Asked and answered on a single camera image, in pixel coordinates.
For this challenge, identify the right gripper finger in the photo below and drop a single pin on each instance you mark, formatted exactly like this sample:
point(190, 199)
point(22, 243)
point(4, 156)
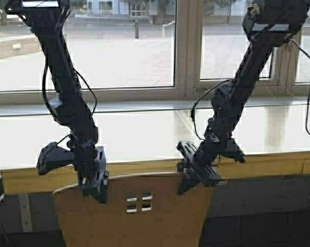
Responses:
point(188, 182)

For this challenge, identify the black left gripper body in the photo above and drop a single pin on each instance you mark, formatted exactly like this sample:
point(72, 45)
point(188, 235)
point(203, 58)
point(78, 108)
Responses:
point(90, 161)

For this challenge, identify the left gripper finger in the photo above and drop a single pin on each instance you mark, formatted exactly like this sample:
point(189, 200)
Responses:
point(100, 191)
point(85, 186)

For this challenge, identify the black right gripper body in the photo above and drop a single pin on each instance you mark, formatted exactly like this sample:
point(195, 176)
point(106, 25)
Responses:
point(206, 174)

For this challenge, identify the wooden chair with window cutout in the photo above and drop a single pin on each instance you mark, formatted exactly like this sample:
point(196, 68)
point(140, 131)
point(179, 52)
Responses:
point(142, 209)

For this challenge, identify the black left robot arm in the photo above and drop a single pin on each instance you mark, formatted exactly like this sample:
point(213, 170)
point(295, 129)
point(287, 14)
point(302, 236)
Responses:
point(46, 20)

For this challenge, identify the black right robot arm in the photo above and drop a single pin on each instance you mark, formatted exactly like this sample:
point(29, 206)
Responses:
point(267, 25)

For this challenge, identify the long wooden window counter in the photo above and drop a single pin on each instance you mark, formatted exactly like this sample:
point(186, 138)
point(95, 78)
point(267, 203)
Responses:
point(272, 137)

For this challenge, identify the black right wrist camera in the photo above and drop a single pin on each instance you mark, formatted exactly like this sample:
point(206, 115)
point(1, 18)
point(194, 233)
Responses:
point(233, 151)

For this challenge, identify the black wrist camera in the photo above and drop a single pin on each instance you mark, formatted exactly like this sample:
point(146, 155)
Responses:
point(233, 151)
point(53, 157)

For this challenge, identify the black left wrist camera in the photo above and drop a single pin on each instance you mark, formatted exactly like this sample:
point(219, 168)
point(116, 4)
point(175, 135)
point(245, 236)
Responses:
point(53, 157)

